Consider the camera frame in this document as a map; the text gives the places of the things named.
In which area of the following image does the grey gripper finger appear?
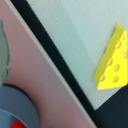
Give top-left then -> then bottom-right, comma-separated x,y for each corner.
0,20 -> 10,88

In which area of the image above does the small grey frying pan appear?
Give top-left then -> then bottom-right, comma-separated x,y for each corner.
0,85 -> 39,128

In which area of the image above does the yellow cheese wedge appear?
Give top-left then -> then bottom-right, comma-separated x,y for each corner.
94,23 -> 128,90

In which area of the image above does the red toy tomato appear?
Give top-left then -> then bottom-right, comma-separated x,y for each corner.
10,120 -> 26,128

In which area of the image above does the beige woven placemat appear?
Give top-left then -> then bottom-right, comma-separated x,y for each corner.
27,0 -> 128,109

